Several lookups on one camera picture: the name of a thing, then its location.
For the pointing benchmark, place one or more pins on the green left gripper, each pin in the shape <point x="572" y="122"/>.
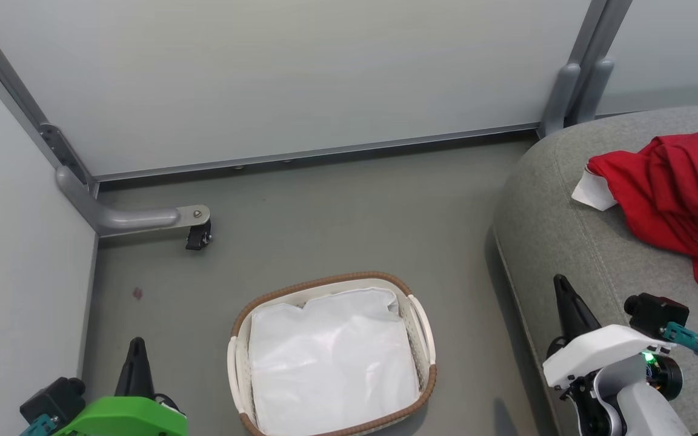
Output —
<point x="125" y="419"/>

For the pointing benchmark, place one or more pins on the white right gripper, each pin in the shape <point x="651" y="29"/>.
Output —
<point x="603" y="348"/>

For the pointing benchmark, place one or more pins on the red garment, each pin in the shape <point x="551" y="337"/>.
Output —
<point x="682" y="194"/>

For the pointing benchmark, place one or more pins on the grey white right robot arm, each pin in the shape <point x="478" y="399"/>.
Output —
<point x="646" y="406"/>

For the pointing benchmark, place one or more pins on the grey fabric sofa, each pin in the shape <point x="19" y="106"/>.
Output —
<point x="573" y="242"/>

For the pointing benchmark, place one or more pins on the black caster wheel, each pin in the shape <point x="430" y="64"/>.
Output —
<point x="198" y="236"/>

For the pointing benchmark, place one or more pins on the grey foot with caster plate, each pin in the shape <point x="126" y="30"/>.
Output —
<point x="125" y="218"/>

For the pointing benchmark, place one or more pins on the white basket liner cloth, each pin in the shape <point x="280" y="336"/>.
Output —
<point x="331" y="363"/>

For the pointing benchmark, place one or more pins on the white basket with brown rim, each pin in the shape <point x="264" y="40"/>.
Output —
<point x="325" y="283"/>

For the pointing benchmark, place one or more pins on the grey rounded partition foot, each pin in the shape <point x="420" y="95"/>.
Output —
<point x="596" y="91"/>
<point x="558" y="103"/>

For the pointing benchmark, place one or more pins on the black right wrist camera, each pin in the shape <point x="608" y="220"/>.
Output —
<point x="655" y="315"/>

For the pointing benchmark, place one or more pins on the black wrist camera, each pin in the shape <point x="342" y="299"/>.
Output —
<point x="655" y="315"/>
<point x="52" y="399"/>

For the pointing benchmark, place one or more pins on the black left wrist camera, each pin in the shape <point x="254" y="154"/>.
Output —
<point x="52" y="399"/>

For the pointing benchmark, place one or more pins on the teal left camera connector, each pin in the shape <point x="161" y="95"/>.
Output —
<point x="37" y="427"/>

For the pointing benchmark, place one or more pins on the teal camera connector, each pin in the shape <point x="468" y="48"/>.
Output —
<point x="37" y="427"/>
<point x="688" y="340"/>

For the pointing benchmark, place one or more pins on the teal right camera connector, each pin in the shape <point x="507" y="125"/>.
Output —
<point x="688" y="340"/>

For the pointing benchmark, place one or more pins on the grey partition bottom rail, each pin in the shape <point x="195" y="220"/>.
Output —
<point x="325" y="151"/>

